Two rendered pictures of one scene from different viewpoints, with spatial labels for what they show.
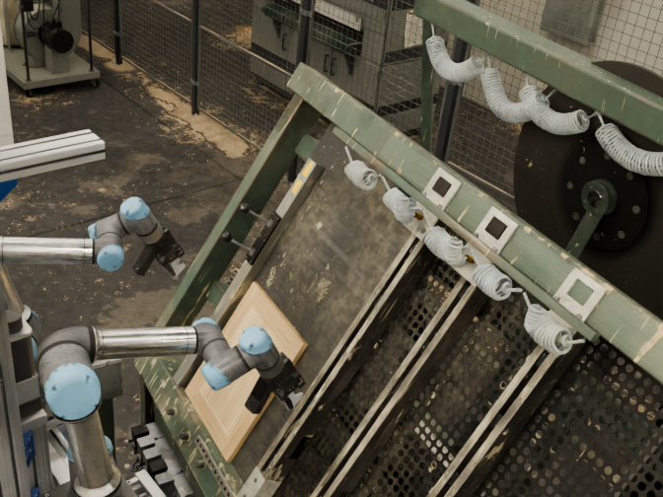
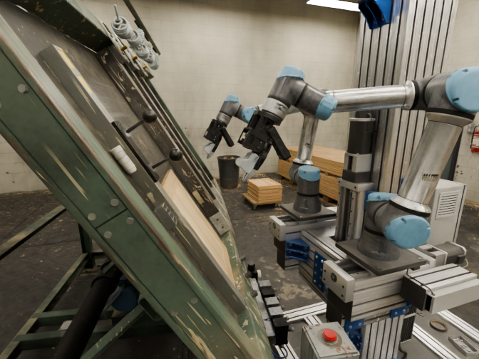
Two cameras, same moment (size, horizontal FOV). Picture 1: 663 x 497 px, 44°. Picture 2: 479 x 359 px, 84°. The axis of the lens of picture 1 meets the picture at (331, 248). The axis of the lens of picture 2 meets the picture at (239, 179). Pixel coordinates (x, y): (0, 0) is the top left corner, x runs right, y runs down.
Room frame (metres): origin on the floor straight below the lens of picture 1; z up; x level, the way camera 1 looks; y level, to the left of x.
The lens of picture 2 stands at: (2.99, 0.82, 1.55)
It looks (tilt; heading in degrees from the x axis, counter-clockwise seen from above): 14 degrees down; 205
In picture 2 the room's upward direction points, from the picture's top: straight up
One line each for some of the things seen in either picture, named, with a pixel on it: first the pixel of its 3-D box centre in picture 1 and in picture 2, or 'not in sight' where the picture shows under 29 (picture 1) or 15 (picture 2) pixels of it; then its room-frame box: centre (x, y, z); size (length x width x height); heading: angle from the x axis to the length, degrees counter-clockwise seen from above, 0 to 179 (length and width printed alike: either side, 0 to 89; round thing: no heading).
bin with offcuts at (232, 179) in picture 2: not in sight; (229, 172); (-2.04, -1.72, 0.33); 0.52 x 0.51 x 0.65; 43
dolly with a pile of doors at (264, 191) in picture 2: not in sight; (261, 192); (-1.24, -0.69, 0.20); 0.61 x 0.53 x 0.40; 43
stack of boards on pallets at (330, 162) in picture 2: not in sight; (328, 172); (-2.56, 0.26, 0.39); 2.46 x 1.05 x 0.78; 43
